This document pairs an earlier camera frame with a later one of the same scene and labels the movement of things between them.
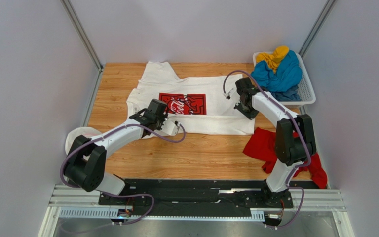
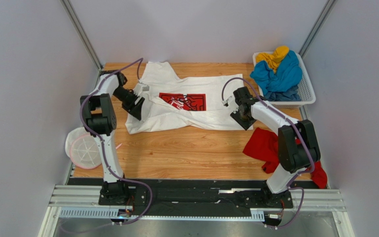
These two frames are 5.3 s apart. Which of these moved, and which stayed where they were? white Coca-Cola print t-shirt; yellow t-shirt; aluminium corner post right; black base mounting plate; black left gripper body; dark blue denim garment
Moved: black left gripper body; white Coca-Cola print t-shirt
Stayed: aluminium corner post right; yellow t-shirt; dark blue denim garment; black base mounting plate
